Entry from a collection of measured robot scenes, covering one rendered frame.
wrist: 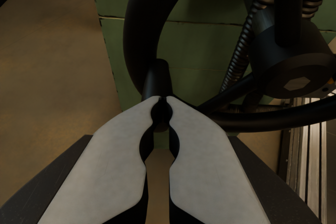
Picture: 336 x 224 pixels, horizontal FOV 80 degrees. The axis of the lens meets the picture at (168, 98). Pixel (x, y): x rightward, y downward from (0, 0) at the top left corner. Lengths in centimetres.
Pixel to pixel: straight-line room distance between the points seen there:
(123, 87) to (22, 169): 69
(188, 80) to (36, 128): 84
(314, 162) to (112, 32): 82
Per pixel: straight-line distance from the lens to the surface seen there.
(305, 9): 26
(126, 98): 58
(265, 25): 22
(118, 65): 47
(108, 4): 37
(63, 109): 115
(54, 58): 139
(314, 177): 92
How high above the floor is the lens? 94
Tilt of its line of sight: 58 degrees down
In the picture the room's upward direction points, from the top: 8 degrees clockwise
